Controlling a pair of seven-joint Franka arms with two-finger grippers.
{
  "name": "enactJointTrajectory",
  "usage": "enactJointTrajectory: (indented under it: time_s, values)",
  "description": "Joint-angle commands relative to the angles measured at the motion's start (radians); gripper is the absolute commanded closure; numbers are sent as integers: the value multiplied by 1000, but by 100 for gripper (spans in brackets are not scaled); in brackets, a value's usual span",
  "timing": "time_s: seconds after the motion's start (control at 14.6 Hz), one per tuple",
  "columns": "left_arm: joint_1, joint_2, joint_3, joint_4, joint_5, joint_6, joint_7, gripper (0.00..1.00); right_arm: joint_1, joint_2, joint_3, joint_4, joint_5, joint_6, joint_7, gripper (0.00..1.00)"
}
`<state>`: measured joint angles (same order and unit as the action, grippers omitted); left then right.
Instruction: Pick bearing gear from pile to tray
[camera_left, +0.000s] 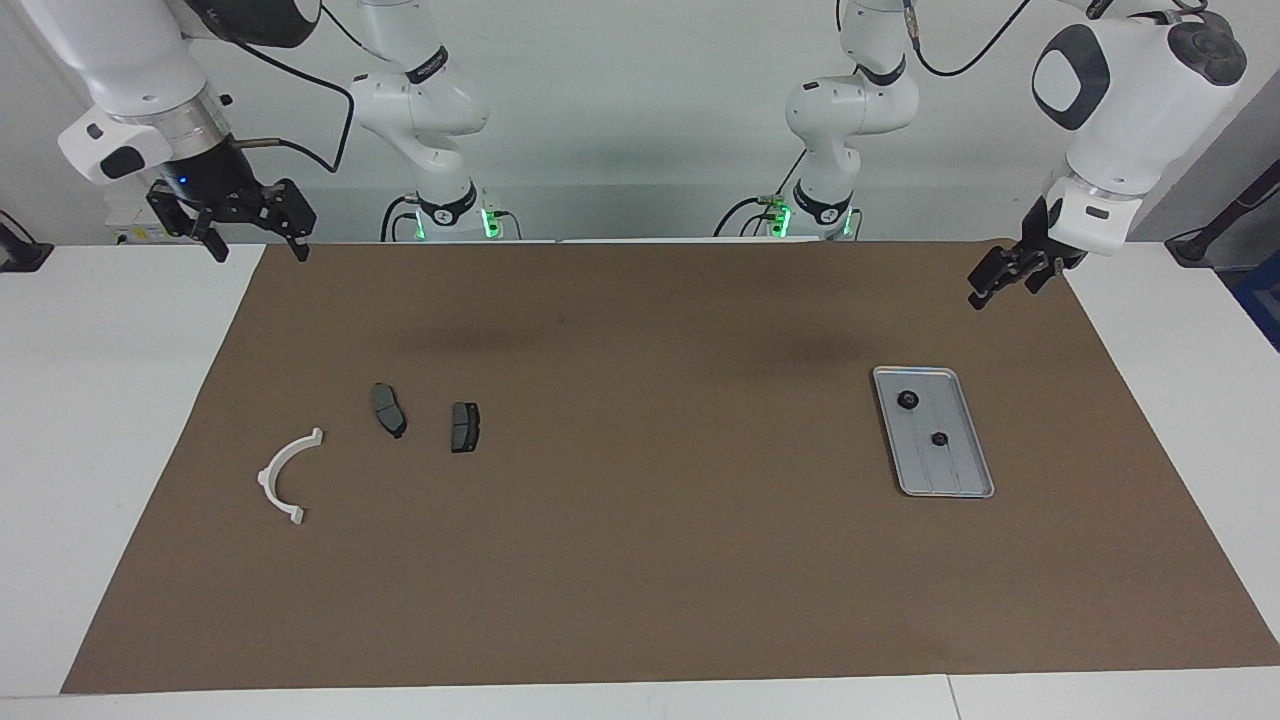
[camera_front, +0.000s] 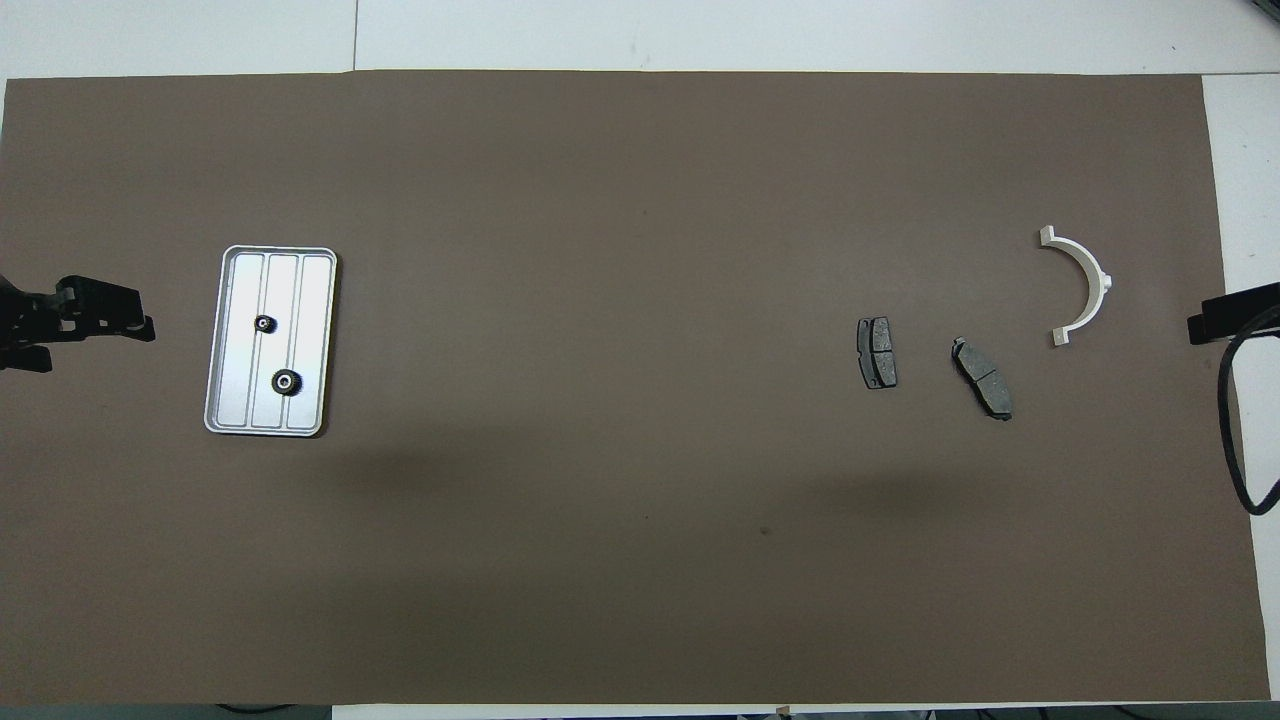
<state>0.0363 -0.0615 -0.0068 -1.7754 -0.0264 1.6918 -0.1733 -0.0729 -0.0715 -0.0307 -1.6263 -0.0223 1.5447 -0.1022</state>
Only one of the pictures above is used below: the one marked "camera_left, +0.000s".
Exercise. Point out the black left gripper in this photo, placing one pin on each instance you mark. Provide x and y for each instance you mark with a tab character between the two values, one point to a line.
1035	235

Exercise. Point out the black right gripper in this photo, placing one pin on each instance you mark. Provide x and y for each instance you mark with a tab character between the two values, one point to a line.
205	172

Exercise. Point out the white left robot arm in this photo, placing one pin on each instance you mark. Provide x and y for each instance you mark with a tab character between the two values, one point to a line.
1140	100

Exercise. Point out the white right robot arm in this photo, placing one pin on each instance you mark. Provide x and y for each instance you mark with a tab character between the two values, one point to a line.
120	60

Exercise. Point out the silver metal tray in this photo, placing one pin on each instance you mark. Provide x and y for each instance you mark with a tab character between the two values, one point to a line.
960	470

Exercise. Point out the white box with labels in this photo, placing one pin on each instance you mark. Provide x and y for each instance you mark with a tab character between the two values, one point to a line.
135	228

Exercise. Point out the black stand pole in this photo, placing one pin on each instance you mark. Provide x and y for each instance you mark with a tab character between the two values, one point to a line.
1195	245

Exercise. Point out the black clamp base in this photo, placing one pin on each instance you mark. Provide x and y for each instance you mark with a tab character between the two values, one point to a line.
25	255

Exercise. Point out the blue crate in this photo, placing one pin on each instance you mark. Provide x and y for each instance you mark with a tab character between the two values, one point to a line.
1262	300

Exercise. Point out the long dark brake pad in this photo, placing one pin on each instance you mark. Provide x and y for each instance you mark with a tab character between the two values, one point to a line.
389	410

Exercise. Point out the short dark brake pad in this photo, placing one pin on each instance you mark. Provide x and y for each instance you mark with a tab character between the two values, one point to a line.
465	428

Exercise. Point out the brown table mat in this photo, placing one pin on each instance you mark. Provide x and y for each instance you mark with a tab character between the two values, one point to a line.
640	560

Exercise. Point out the white semicircular bracket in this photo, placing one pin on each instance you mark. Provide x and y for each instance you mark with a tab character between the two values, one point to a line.
266	480

